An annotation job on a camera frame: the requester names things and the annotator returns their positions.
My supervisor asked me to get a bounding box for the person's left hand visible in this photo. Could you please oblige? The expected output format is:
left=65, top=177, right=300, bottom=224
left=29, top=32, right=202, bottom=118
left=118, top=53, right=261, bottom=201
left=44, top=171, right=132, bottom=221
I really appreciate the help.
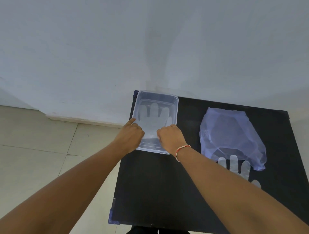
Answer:
left=113, top=118, right=145, bottom=158

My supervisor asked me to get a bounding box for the person's right hand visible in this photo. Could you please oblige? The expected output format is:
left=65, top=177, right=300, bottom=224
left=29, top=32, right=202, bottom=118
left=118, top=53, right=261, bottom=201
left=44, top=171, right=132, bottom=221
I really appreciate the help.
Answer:
left=157, top=124, right=187, bottom=156

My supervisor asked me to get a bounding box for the clear plastic container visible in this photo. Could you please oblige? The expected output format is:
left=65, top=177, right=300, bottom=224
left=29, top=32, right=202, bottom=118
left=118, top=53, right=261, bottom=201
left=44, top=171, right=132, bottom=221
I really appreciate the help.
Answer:
left=132, top=90, right=179, bottom=155

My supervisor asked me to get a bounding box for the person's right forearm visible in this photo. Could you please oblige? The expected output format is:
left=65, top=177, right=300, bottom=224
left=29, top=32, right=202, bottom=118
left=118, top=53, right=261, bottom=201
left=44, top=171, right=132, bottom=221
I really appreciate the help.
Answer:
left=176, top=145, right=309, bottom=234

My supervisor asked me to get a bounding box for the person's left forearm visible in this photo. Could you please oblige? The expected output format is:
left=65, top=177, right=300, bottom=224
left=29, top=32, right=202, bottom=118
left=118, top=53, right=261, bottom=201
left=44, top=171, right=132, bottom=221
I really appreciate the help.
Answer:
left=0, top=142, right=129, bottom=234

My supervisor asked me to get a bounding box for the clear disposable glove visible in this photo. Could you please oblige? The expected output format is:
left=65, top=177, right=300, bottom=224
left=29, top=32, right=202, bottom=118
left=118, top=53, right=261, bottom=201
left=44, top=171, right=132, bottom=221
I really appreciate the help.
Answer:
left=217, top=155, right=262, bottom=189
left=138, top=103, right=173, bottom=141

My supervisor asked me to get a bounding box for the white skirting board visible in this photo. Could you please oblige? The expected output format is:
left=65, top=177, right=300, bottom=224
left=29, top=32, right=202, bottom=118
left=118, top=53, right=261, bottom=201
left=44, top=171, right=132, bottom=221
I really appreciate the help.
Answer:
left=46, top=114, right=125, bottom=128

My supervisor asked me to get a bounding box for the pale blue disposable cap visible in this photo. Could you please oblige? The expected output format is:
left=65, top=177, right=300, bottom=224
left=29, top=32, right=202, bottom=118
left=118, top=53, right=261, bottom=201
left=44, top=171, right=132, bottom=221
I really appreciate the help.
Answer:
left=199, top=107, right=267, bottom=171

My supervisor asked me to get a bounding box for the person's black clothing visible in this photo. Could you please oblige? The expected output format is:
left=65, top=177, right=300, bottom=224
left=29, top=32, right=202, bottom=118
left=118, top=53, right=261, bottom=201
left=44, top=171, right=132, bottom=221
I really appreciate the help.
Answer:
left=126, top=225, right=191, bottom=234

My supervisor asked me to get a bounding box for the red and white thread bracelet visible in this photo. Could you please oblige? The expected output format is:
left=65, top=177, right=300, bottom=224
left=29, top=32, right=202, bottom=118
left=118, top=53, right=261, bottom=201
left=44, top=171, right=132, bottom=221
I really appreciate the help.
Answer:
left=175, top=144, right=191, bottom=162

